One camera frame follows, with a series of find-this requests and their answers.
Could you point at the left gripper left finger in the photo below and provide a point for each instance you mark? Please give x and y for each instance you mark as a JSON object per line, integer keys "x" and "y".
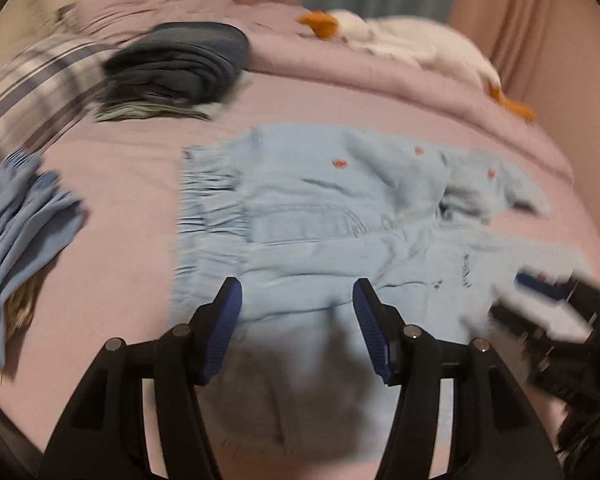
{"x": 101, "y": 432}

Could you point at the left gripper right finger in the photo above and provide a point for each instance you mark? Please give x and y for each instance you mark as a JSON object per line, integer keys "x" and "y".
{"x": 495, "y": 432}

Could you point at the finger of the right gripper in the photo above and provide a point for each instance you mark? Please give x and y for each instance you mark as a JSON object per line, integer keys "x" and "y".
{"x": 522, "y": 328}
{"x": 539, "y": 283}

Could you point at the light blue denim pants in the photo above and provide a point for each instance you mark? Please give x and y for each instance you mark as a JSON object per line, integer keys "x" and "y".
{"x": 298, "y": 213}

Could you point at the blue crumpled garment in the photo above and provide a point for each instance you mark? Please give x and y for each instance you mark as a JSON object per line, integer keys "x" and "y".
{"x": 39, "y": 218}

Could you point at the lilac duvet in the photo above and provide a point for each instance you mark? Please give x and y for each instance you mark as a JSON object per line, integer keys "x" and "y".
{"x": 280, "y": 47}

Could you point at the white goose plush toy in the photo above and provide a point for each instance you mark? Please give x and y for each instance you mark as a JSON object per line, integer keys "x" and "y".
{"x": 419, "y": 42}

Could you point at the light green folded garment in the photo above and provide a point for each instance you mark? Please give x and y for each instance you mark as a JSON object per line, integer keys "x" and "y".
{"x": 207, "y": 112}

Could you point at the plaid pillow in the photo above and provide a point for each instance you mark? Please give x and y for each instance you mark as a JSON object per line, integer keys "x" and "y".
{"x": 47, "y": 88}

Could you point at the dark blue folded jeans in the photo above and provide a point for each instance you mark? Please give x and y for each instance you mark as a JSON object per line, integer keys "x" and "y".
{"x": 178, "y": 64}

